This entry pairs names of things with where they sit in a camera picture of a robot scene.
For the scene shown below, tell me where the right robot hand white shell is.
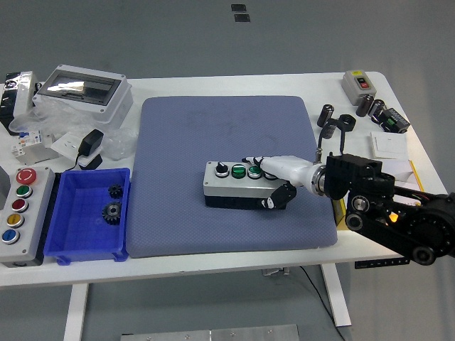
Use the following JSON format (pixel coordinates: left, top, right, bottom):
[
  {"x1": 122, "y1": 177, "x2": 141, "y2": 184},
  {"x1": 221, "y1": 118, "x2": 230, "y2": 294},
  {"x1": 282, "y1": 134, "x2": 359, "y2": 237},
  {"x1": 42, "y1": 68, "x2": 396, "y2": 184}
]
[{"x1": 241, "y1": 155, "x2": 316, "y2": 210}]

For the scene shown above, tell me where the four-button grey control box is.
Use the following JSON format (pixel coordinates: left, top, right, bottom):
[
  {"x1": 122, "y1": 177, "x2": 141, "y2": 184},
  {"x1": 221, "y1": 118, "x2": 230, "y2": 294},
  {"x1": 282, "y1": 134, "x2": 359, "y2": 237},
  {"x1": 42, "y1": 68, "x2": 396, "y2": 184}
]
[{"x1": 203, "y1": 160, "x2": 289, "y2": 210}]

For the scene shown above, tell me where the five-button grey control box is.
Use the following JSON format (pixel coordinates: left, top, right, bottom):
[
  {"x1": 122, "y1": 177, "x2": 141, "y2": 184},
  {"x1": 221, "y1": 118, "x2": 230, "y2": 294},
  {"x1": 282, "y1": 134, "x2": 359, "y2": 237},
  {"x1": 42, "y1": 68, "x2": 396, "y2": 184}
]
[{"x1": 0, "y1": 166, "x2": 56, "y2": 268}]

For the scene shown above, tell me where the black cylindrical capacitor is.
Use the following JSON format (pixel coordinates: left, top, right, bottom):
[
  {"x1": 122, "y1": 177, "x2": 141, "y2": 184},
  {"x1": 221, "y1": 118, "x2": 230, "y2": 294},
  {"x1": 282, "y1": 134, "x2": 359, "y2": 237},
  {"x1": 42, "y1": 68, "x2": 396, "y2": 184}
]
[
  {"x1": 321, "y1": 119, "x2": 338, "y2": 139},
  {"x1": 368, "y1": 99, "x2": 387, "y2": 120},
  {"x1": 355, "y1": 94, "x2": 375, "y2": 117},
  {"x1": 317, "y1": 104, "x2": 335, "y2": 128}
]

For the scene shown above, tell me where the grey-blue padded mat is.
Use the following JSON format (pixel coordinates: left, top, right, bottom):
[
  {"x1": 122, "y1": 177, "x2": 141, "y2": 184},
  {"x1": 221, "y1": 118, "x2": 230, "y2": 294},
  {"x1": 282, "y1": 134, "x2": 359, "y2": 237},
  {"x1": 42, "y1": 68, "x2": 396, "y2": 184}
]
[{"x1": 126, "y1": 94, "x2": 338, "y2": 259}]

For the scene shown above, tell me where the yellow and white carton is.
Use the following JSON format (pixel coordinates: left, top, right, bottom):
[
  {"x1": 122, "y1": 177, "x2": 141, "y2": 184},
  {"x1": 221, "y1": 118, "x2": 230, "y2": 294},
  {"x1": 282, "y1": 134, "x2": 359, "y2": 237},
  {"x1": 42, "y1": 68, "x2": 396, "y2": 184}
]
[{"x1": 332, "y1": 158, "x2": 424, "y2": 231}]

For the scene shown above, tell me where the black module green terminal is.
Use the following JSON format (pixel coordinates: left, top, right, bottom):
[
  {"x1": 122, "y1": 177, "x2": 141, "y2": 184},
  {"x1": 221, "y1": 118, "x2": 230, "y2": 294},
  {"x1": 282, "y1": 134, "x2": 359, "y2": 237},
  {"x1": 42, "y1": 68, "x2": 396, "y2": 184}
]
[{"x1": 371, "y1": 107, "x2": 412, "y2": 134}]

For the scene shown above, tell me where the black table height control panel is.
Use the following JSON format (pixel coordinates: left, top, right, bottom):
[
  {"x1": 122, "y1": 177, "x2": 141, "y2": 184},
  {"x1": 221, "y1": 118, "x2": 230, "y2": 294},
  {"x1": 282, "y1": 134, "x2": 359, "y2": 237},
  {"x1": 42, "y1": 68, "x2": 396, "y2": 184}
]
[{"x1": 354, "y1": 257, "x2": 412, "y2": 270}]

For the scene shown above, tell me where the white table leg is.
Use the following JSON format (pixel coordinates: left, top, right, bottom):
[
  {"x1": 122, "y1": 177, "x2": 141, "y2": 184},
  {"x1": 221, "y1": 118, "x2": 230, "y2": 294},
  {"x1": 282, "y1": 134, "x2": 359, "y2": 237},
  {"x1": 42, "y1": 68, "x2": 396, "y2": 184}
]
[
  {"x1": 63, "y1": 283, "x2": 90, "y2": 341},
  {"x1": 319, "y1": 263, "x2": 353, "y2": 328}
]

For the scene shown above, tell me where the clear plastic bag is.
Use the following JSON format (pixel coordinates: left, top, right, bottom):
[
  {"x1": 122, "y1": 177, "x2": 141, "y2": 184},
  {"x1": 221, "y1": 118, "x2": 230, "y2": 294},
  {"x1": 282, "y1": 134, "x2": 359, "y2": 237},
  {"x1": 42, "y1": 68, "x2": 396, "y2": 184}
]
[
  {"x1": 101, "y1": 126, "x2": 139, "y2": 161},
  {"x1": 9, "y1": 97, "x2": 90, "y2": 138}
]

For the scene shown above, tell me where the large black bevel gear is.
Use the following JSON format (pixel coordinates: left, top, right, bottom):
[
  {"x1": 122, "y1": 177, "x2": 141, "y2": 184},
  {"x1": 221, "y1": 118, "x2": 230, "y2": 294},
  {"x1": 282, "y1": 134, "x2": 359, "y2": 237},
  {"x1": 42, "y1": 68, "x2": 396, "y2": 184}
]
[{"x1": 102, "y1": 200, "x2": 124, "y2": 224}]

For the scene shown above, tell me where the grey metal plate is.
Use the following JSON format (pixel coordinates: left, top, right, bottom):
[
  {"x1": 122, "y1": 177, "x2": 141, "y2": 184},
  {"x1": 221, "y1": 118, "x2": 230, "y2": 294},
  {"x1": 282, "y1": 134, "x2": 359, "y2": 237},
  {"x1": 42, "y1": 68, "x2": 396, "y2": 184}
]
[{"x1": 119, "y1": 323, "x2": 301, "y2": 341}]

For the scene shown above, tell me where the grey distribution box clear cover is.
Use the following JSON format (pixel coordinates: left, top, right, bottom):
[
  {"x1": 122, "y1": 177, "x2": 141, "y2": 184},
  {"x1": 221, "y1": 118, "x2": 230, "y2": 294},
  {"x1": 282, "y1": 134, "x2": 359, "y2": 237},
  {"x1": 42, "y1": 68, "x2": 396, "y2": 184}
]
[{"x1": 32, "y1": 64, "x2": 134, "y2": 125}]

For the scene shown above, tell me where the blue plastic bin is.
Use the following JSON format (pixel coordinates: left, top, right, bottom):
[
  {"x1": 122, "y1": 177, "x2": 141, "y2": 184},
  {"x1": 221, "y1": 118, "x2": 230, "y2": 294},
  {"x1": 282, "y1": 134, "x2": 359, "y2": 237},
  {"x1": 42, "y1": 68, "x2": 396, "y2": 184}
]
[{"x1": 43, "y1": 168, "x2": 132, "y2": 266}]

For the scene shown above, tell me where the white circuit breaker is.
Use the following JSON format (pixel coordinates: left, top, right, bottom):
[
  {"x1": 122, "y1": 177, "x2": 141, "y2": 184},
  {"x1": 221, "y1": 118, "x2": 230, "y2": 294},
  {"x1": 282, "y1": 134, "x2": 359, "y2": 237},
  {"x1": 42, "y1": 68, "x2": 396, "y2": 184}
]
[{"x1": 10, "y1": 129, "x2": 60, "y2": 166}]

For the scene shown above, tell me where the plastic-wrapped black white device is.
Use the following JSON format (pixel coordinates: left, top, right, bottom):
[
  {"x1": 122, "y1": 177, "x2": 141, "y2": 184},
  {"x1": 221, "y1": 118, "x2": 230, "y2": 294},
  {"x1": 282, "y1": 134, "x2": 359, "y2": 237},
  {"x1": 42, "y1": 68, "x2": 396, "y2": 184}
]
[{"x1": 0, "y1": 70, "x2": 43, "y2": 136}]

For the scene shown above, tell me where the black hexagonal ring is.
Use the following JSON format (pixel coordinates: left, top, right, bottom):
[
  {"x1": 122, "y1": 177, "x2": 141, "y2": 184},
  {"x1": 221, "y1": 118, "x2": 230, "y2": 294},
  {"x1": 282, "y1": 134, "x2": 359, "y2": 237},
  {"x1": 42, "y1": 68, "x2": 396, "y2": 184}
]
[{"x1": 336, "y1": 114, "x2": 357, "y2": 133}]

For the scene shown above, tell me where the white wall switch plate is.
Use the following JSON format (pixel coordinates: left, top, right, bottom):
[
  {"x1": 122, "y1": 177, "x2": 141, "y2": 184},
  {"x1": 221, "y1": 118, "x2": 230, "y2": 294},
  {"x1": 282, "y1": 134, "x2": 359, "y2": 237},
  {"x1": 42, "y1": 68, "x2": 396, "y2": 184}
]
[{"x1": 369, "y1": 131, "x2": 409, "y2": 160}]

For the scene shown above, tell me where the grey switch box red button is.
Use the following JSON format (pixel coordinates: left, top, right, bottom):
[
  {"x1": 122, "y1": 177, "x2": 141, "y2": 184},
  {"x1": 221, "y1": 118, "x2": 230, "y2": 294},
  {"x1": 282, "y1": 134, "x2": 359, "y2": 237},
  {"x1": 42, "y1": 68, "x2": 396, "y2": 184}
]
[{"x1": 341, "y1": 70, "x2": 378, "y2": 107}]

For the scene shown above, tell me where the black cable under table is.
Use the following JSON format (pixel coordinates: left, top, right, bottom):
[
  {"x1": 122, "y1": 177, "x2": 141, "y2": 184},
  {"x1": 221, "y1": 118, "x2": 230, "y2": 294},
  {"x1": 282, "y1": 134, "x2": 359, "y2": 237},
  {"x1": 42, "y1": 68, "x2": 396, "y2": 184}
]
[{"x1": 298, "y1": 265, "x2": 348, "y2": 341}]

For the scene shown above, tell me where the black power adapter with cord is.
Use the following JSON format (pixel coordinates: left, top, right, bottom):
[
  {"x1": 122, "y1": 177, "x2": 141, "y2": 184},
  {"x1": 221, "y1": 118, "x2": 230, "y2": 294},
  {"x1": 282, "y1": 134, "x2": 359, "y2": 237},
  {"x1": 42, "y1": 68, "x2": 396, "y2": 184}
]
[{"x1": 66, "y1": 129, "x2": 105, "y2": 171}]

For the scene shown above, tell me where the white wall socket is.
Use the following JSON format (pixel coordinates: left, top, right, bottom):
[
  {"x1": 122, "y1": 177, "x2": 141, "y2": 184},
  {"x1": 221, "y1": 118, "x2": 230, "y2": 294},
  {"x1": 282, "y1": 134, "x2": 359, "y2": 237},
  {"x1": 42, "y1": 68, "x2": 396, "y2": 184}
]
[{"x1": 50, "y1": 131, "x2": 102, "y2": 167}]

